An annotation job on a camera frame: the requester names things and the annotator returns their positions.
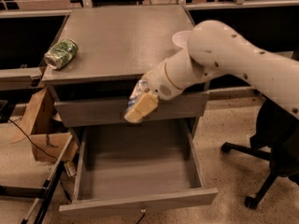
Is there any silver blue redbull can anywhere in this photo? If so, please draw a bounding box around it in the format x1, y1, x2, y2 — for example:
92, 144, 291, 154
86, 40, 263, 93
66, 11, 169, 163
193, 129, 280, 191
128, 79, 150, 106

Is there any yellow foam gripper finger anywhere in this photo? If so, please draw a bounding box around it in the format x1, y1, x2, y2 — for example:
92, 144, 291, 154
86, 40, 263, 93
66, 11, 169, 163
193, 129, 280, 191
124, 92, 159, 123

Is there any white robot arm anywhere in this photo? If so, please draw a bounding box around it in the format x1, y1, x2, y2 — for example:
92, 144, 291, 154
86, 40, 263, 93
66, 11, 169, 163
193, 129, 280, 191
124, 21, 299, 123

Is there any brown cardboard box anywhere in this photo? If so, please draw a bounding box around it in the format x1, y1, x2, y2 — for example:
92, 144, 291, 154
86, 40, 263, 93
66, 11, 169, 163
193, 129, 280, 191
10, 88, 71, 162

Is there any white ceramic bowl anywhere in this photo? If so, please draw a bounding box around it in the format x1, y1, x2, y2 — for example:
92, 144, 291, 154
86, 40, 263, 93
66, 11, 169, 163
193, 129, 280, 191
172, 31, 191, 49

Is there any green crushed soda can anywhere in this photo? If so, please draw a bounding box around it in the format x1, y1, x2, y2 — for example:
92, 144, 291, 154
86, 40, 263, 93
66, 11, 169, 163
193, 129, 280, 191
44, 39, 78, 70

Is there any upper grey drawer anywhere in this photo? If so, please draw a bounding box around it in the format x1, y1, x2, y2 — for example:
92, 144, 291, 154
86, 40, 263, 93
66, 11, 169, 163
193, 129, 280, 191
54, 91, 208, 127

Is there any left grey desk frame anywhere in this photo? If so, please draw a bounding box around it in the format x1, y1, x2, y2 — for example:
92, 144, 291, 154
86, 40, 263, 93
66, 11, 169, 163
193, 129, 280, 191
0, 10, 70, 91

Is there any right grey desk frame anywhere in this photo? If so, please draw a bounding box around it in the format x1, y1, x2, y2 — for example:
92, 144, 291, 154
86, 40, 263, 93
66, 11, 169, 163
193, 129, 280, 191
189, 6, 299, 90

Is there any open grey lower drawer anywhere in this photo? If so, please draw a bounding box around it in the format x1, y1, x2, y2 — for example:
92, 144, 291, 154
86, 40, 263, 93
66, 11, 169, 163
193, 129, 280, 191
60, 119, 218, 220

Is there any grey desk frame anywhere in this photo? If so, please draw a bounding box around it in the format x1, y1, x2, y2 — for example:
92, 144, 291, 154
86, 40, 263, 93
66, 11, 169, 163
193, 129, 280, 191
0, 10, 70, 91
189, 6, 299, 90

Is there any black office chair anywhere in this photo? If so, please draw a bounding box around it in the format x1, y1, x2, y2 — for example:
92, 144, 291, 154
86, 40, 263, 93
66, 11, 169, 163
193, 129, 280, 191
221, 99, 299, 210

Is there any black floor cable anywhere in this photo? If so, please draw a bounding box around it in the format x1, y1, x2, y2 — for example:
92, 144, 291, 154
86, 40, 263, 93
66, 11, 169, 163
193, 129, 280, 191
8, 118, 73, 203

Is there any grey wooden drawer cabinet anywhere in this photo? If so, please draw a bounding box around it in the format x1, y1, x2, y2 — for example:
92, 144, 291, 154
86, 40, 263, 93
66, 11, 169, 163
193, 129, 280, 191
41, 4, 219, 140

